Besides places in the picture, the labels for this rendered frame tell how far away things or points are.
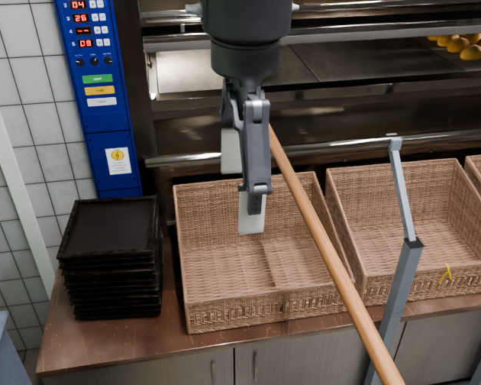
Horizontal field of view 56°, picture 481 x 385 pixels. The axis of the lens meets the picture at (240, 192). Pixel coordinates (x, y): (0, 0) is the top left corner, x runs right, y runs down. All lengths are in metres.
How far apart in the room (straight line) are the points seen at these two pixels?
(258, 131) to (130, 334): 1.20
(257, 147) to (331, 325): 1.18
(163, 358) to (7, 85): 0.98
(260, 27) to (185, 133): 1.20
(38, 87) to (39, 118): 0.11
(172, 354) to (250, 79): 1.16
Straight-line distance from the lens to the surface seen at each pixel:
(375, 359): 0.77
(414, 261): 1.40
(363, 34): 1.48
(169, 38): 1.35
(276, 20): 0.47
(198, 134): 1.64
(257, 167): 0.47
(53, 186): 1.77
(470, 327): 1.92
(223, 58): 0.48
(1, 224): 1.91
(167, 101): 1.57
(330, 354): 1.72
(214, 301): 1.44
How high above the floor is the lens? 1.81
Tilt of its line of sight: 36 degrees down
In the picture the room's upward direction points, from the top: straight up
